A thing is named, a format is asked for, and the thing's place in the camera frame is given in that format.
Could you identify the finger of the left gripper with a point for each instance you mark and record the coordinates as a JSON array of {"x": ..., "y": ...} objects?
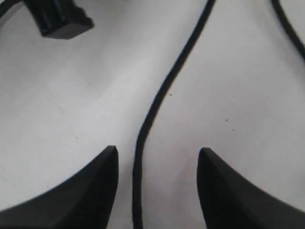
[{"x": 59, "y": 19}]

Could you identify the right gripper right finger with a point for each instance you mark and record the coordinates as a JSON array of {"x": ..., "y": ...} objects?
[{"x": 229, "y": 201}]

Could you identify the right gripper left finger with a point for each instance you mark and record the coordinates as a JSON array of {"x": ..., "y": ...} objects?
[{"x": 83, "y": 201}]

